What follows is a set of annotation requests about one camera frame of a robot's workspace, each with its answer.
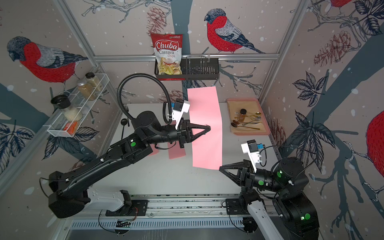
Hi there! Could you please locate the Chuba cassava chips bag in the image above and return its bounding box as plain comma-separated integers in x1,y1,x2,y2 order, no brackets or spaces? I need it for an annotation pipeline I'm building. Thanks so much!
151,33,183,76

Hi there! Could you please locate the metal spoon on tray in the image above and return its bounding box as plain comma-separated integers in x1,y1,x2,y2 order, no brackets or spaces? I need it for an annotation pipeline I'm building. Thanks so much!
234,112,262,119

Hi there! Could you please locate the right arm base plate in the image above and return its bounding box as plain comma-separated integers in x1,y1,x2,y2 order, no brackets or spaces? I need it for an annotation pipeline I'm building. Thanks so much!
225,198,268,215

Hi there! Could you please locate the black wire wall basket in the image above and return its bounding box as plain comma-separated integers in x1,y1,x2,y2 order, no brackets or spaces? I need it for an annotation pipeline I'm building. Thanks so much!
154,56,220,81

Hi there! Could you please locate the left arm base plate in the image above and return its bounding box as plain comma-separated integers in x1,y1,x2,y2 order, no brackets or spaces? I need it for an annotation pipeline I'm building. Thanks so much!
106,200,149,217

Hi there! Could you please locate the black lid rice jar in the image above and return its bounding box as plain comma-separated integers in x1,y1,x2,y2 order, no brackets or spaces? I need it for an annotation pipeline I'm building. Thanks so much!
51,95,83,122

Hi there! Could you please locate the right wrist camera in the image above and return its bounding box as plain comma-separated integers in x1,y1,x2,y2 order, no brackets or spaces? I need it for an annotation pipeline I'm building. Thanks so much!
241,140,262,173

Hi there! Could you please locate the black spoon on tray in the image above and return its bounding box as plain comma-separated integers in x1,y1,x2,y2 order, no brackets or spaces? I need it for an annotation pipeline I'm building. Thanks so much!
231,123,260,130

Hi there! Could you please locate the spice jar silver lid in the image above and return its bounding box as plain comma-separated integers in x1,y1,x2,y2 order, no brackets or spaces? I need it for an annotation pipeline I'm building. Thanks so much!
77,79,97,101

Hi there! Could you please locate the black ladle spoon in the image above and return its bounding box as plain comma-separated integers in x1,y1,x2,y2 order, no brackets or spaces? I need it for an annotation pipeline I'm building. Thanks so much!
120,118,129,140

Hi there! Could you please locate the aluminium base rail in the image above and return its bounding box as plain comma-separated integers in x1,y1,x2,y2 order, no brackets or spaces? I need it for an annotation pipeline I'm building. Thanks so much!
61,193,314,220

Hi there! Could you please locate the small brown bottle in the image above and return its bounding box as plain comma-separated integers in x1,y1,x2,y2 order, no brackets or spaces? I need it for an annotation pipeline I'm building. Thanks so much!
239,109,247,122

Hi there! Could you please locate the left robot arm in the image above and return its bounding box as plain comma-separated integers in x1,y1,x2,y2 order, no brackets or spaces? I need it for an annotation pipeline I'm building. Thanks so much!
48,111,211,219

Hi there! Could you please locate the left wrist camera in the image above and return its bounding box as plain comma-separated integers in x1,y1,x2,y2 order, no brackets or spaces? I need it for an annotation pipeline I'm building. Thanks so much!
172,99,190,130

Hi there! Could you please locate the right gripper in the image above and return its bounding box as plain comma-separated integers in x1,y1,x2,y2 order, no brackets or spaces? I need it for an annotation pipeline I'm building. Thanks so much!
221,159,288,196

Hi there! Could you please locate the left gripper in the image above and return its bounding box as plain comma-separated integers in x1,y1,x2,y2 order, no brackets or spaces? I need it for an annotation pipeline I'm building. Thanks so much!
145,116,208,149

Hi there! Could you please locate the clear acrylic wall shelf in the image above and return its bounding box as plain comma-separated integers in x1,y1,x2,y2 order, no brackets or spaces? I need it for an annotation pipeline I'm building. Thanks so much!
48,73,110,138

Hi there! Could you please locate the spice jar dark lid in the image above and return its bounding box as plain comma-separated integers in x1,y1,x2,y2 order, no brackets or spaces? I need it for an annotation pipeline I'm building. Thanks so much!
86,72,103,92

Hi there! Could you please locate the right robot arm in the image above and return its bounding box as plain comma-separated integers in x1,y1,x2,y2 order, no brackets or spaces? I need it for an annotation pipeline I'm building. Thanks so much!
219,157,320,240

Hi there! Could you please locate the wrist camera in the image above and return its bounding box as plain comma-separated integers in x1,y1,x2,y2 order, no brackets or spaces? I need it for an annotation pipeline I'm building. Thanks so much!
241,140,262,173
172,99,190,130

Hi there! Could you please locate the small red packet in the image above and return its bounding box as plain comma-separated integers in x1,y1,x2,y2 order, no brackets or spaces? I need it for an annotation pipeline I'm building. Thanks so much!
63,121,79,135

